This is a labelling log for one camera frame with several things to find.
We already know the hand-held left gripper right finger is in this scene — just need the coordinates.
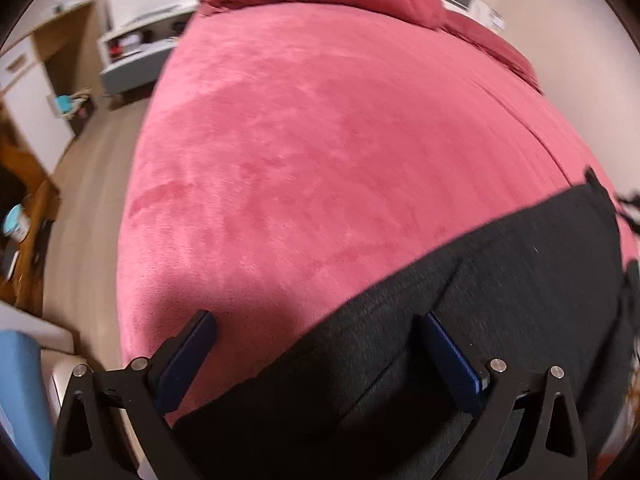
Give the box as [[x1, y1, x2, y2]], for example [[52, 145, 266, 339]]
[[417, 311, 588, 480]]

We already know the white shelf unit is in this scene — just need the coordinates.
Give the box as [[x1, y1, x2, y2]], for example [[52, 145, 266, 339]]
[[97, 2, 198, 108]]

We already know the wooden wardrobe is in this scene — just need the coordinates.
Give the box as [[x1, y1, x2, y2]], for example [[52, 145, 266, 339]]
[[0, 0, 108, 171]]

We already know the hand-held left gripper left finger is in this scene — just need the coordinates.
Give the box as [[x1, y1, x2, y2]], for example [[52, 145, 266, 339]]
[[50, 310, 218, 480]]

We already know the blue chair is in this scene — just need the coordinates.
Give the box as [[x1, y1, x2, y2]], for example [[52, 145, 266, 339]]
[[0, 330, 56, 480]]

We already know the pink bed blanket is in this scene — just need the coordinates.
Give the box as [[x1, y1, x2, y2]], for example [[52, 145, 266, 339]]
[[116, 2, 626, 426]]

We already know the wooden desk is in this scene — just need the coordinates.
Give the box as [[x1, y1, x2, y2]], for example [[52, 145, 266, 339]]
[[0, 105, 63, 311]]

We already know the black garment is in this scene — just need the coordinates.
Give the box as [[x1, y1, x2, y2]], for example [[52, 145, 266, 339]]
[[172, 170, 640, 480]]

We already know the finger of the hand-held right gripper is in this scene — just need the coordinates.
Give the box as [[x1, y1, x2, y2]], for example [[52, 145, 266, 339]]
[[612, 194, 640, 237]]

